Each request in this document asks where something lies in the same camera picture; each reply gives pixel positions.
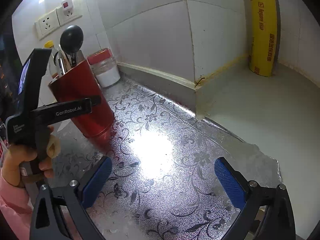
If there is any red-lid salt jar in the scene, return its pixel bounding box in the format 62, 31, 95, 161
87, 48, 120, 88

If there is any steel oil dispenser bottle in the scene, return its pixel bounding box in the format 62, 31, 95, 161
75, 49, 85, 64

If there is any pink sleeve forearm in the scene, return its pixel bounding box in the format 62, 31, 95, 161
1, 172, 33, 239

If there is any red metal utensil cup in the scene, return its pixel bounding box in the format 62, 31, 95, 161
48, 60, 114, 138

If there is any white plug adapter red switch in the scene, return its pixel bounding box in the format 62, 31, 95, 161
61, 0, 73, 12

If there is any vinegar bottle yellow cap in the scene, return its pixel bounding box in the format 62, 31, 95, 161
44, 40, 61, 79

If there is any black measuring spoon large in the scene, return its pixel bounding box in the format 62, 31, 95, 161
60, 25, 84, 67

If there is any white double wall socket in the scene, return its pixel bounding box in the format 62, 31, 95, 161
35, 7, 82, 40

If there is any yellow cling wrap roll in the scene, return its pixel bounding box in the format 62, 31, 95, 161
249, 0, 279, 77

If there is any left hand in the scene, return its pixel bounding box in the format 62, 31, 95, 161
1, 135, 61, 187

